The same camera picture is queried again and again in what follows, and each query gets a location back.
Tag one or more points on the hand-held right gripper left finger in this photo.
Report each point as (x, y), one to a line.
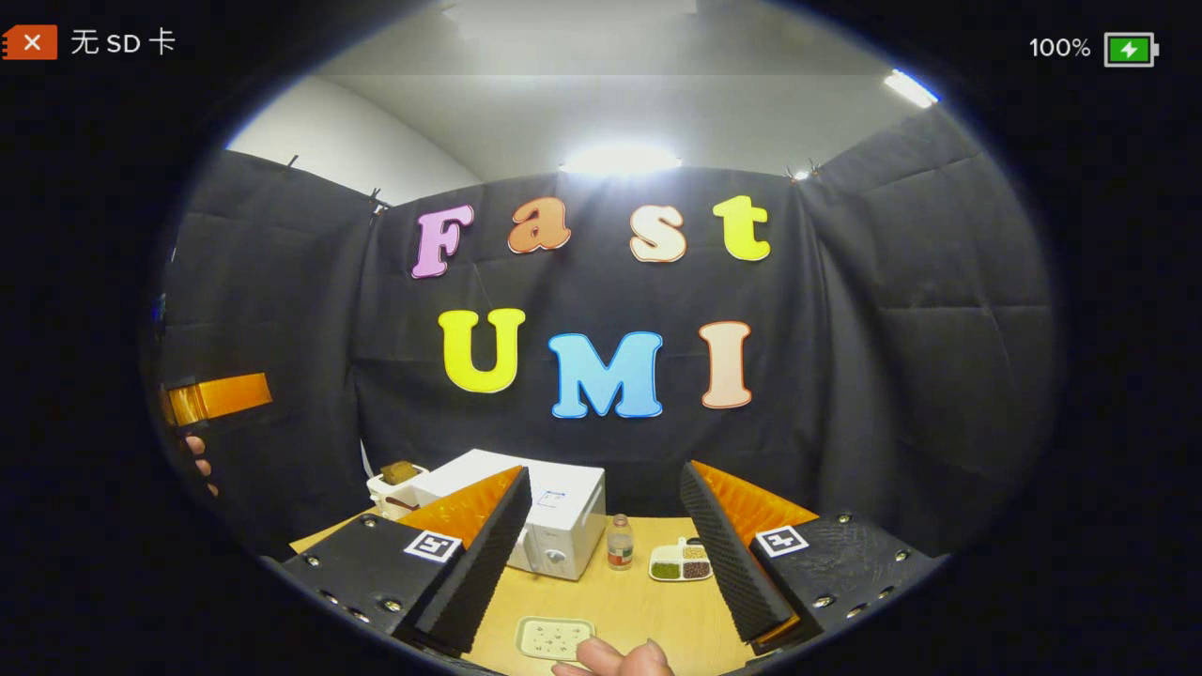
(488, 563)

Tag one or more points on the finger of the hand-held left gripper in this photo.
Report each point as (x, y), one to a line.
(221, 397)

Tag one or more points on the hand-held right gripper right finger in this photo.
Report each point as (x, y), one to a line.
(723, 563)

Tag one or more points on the white microwave oven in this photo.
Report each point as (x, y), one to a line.
(563, 512)

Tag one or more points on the pale green food plate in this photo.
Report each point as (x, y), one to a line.
(549, 637)

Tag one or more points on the white divided grain dish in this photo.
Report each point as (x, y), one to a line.
(681, 563)

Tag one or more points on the clear plastic bottle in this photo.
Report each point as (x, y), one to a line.
(620, 549)

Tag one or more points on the white toaster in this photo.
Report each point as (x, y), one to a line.
(385, 493)

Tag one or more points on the brown toast slice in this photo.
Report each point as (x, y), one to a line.
(399, 471)

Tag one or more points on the black backdrop cloth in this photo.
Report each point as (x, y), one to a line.
(845, 376)

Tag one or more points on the ceiling light behind cloth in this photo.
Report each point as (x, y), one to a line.
(620, 160)

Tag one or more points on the small ceiling light panel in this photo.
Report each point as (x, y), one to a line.
(909, 88)

